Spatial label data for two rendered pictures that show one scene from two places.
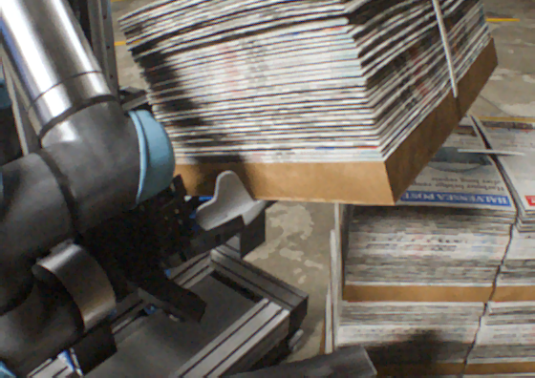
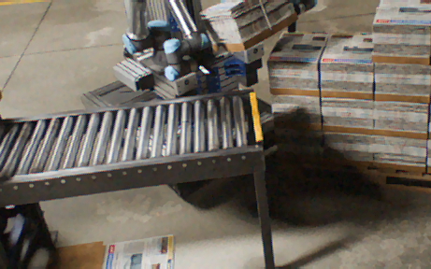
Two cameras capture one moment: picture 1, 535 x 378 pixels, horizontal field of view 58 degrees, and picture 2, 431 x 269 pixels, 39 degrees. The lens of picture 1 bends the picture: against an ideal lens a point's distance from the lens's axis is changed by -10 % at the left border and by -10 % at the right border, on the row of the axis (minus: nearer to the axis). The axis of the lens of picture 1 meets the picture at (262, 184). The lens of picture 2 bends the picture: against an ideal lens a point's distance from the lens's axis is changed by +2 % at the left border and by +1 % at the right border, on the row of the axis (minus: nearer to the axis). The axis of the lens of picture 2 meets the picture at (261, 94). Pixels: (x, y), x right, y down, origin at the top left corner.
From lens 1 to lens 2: 256 cm
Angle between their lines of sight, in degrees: 12
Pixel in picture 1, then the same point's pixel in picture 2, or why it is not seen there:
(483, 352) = (327, 120)
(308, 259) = not seen: hidden behind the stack
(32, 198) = (184, 46)
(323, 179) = (236, 47)
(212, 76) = (218, 27)
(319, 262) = not seen: hidden behind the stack
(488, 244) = (311, 74)
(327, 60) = (233, 25)
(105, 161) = (196, 41)
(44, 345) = (184, 71)
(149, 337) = not seen: hidden behind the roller
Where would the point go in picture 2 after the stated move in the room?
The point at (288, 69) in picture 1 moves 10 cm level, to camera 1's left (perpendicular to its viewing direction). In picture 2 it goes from (228, 26) to (208, 26)
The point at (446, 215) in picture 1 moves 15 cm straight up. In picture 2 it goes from (294, 63) to (293, 38)
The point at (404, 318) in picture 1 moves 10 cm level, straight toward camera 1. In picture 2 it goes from (292, 102) to (283, 110)
